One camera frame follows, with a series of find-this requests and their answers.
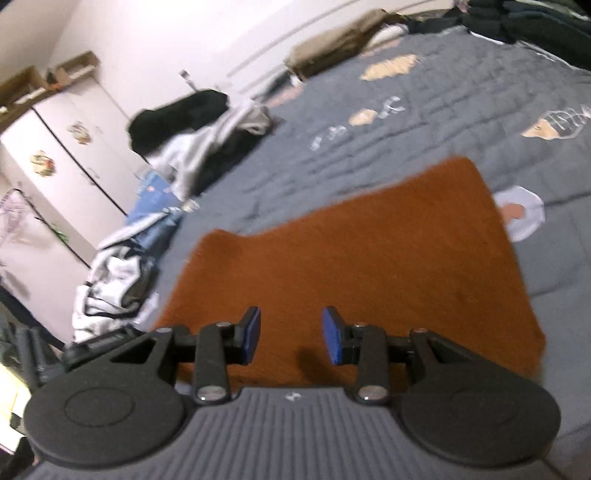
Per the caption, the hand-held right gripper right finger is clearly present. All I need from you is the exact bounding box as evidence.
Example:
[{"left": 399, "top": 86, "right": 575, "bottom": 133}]
[{"left": 321, "top": 305, "right": 468, "bottom": 407}]

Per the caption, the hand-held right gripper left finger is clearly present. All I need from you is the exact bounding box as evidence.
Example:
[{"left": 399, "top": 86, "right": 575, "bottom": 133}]
[{"left": 111, "top": 305, "right": 262, "bottom": 407}]

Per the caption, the black clothes rack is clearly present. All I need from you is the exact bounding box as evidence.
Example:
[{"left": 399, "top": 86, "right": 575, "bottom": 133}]
[{"left": 0, "top": 186, "right": 94, "bottom": 352}]

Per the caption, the stack of folded dark clothes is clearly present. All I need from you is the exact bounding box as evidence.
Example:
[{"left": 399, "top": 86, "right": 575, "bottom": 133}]
[{"left": 456, "top": 0, "right": 591, "bottom": 71}]

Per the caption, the bunch of pink hangers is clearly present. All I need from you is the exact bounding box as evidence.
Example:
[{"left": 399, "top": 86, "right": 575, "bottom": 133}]
[{"left": 0, "top": 188, "right": 34, "bottom": 237}]

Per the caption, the blue carrot print quilt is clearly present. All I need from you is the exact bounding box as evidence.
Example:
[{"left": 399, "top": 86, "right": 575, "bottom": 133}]
[{"left": 126, "top": 170, "right": 186, "bottom": 228}]

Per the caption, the white wardrobe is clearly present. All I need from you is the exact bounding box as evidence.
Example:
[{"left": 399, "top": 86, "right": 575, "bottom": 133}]
[{"left": 0, "top": 78, "right": 154, "bottom": 269}]

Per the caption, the dark crumpled garment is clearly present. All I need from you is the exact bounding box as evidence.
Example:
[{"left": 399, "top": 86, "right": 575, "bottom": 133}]
[{"left": 194, "top": 128, "right": 279, "bottom": 195}]

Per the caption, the cartoon mouse sticker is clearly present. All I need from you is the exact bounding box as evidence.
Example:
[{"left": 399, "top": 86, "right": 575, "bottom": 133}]
[
  {"left": 30, "top": 152, "right": 58, "bottom": 178},
  {"left": 66, "top": 120, "right": 94, "bottom": 145}
]

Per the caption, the white grey hoodie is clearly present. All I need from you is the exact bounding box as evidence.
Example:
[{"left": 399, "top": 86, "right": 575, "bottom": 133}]
[{"left": 148, "top": 99, "right": 274, "bottom": 198}]

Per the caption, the black garment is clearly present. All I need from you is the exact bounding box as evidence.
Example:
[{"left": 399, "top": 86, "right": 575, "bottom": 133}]
[{"left": 127, "top": 89, "right": 230, "bottom": 158}]

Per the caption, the grey printed quilt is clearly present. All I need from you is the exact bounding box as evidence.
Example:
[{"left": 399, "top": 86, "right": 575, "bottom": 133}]
[{"left": 152, "top": 23, "right": 591, "bottom": 480}]

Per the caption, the cardboard box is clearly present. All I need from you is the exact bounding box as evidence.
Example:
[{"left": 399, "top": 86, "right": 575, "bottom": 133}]
[
  {"left": 0, "top": 66, "right": 50, "bottom": 126},
  {"left": 45, "top": 51, "right": 101, "bottom": 89}
]

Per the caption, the khaki folded garment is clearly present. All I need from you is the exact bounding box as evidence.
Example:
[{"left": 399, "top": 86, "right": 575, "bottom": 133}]
[{"left": 283, "top": 8, "right": 408, "bottom": 82}]

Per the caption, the white bed headboard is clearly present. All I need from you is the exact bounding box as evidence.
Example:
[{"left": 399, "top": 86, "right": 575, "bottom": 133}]
[{"left": 225, "top": 0, "right": 371, "bottom": 99}]

